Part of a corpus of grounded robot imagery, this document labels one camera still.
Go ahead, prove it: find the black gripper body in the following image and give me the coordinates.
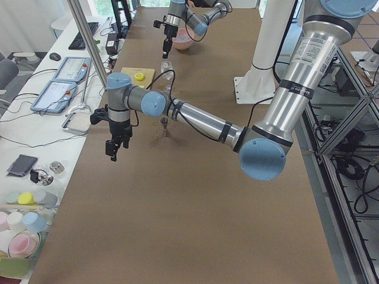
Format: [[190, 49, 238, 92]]
[[164, 24, 177, 38], [109, 120, 133, 145]]

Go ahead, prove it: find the clear ice cubes pile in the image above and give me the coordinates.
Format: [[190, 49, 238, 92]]
[[174, 33, 191, 43]]

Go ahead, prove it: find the steel double jigger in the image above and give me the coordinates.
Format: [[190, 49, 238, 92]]
[[160, 117, 170, 137]]

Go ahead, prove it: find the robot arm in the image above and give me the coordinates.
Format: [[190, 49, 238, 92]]
[[153, 1, 233, 59], [104, 8, 267, 184]]

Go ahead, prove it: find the clear wine glass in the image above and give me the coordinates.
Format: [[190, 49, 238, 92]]
[[160, 60, 174, 93]]

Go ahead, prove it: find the pink bowl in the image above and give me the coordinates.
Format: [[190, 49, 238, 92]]
[[172, 28, 195, 50]]

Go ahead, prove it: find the bamboo cutting board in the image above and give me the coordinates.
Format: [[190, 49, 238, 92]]
[[121, 67, 155, 89]]

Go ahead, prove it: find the white tray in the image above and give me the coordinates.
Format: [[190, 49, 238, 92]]
[[61, 112, 90, 135]]

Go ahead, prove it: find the metal rod tool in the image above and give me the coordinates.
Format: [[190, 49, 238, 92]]
[[65, 63, 91, 117]]

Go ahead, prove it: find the yellow lemon slice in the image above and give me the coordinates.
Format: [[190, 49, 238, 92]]
[[134, 72, 145, 81]]

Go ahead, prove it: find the black power adapter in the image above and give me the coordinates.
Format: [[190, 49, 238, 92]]
[[105, 33, 119, 56]]

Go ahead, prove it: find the steel cup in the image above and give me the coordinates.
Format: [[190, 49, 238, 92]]
[[49, 161, 65, 175]]

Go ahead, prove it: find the lower teach pendant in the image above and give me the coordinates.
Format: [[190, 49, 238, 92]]
[[30, 80, 77, 114]]

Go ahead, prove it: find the teach pendant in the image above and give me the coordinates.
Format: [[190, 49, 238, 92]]
[[30, 80, 77, 114], [54, 57, 91, 83]]

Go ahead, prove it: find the upper teach pendant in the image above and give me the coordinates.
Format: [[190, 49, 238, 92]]
[[54, 57, 91, 83]]

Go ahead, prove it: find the grey cup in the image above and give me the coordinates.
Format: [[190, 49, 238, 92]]
[[33, 190, 58, 208]]

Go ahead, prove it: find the black keyboard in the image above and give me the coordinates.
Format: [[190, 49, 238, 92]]
[[68, 21, 99, 50]]

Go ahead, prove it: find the grey cloth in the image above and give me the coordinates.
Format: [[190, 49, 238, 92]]
[[7, 154, 38, 177]]

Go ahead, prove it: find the black computer mouse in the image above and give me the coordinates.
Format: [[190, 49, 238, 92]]
[[49, 53, 61, 61]]

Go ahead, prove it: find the yellow cup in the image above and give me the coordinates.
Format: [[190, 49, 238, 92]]
[[17, 192, 36, 205]]

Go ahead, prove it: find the blue cup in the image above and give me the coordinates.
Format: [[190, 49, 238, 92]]
[[23, 212, 47, 233]]

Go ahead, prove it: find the pale green cup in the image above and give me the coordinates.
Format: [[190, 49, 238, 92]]
[[5, 191, 21, 205]]

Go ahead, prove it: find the white cup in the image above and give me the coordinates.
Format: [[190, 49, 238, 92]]
[[7, 212, 25, 232]]

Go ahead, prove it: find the pink cup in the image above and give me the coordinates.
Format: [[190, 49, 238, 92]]
[[8, 233, 39, 258]]

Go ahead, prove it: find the green bowl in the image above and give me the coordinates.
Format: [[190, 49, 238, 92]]
[[1, 257, 30, 279]]

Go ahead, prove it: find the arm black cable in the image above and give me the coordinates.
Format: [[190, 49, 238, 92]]
[[177, 5, 208, 42], [130, 69, 276, 141]]

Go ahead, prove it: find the aluminium frame post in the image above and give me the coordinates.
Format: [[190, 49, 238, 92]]
[[67, 0, 107, 90]]

